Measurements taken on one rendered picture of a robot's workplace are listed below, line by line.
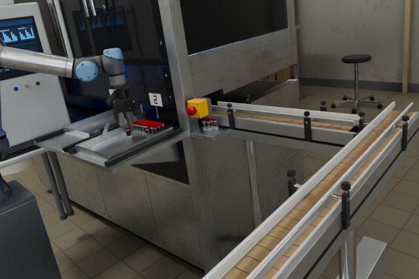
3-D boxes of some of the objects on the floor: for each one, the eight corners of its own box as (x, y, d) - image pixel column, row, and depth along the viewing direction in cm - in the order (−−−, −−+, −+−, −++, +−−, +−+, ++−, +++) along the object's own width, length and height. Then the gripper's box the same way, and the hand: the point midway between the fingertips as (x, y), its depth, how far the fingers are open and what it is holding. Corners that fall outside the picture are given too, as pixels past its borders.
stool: (391, 101, 428) (392, 52, 409) (372, 116, 391) (373, 61, 372) (346, 98, 466) (346, 52, 447) (326, 111, 429) (324, 61, 410)
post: (214, 276, 194) (139, -190, 128) (222, 281, 190) (149, -197, 125) (206, 284, 190) (124, -194, 124) (215, 289, 186) (134, -203, 120)
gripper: (116, 88, 147) (126, 136, 153) (136, 81, 154) (146, 127, 161) (104, 87, 152) (115, 133, 159) (125, 81, 160) (134, 125, 166)
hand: (126, 127), depth 161 cm, fingers closed
